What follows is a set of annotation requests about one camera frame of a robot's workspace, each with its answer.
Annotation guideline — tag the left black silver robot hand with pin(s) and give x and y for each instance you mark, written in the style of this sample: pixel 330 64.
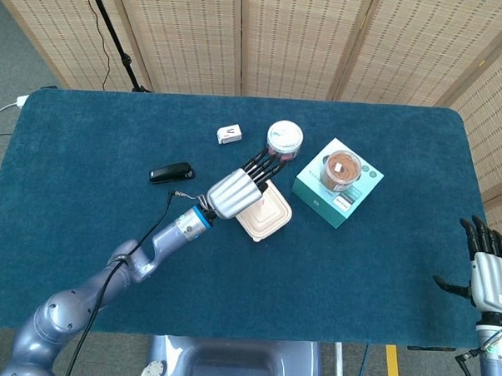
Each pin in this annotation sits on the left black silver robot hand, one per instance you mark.
pixel 234 193

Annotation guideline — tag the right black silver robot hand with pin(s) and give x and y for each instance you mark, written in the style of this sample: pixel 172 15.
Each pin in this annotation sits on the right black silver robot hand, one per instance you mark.
pixel 490 277

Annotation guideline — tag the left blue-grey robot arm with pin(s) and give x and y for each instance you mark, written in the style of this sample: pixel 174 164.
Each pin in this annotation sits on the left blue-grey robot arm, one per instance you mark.
pixel 118 269

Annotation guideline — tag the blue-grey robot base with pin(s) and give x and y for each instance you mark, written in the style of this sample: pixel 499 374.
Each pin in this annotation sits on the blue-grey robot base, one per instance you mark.
pixel 235 362

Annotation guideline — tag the beige lidded food container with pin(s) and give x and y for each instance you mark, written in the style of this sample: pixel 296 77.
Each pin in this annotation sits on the beige lidded food container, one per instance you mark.
pixel 274 218

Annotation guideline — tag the small white staples box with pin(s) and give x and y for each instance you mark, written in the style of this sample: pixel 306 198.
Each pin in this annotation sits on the small white staples box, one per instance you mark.
pixel 229 134

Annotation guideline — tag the black stapler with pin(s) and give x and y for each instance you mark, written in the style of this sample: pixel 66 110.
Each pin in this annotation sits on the black stapler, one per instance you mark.
pixel 170 172

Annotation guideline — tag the teal cardboard box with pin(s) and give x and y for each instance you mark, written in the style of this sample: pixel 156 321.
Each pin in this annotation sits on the teal cardboard box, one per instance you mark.
pixel 317 195

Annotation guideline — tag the clear jar with white lid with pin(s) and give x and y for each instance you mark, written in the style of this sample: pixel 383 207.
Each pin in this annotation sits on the clear jar with white lid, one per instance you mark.
pixel 284 133

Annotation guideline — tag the clear jar with brown contents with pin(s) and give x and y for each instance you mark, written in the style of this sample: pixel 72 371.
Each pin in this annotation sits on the clear jar with brown contents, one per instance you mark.
pixel 341 169

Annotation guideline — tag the blue table cloth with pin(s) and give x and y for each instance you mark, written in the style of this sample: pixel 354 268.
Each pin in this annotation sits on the blue table cloth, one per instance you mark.
pixel 313 290

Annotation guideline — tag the yellow floor tape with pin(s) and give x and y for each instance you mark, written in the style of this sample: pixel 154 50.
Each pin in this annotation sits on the yellow floor tape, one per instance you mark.
pixel 393 369

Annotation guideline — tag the white table leg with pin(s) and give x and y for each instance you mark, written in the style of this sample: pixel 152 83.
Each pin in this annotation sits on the white table leg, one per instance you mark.
pixel 339 358

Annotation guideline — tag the black tripod stand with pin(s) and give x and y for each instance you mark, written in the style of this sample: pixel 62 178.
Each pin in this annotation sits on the black tripod stand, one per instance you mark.
pixel 116 40

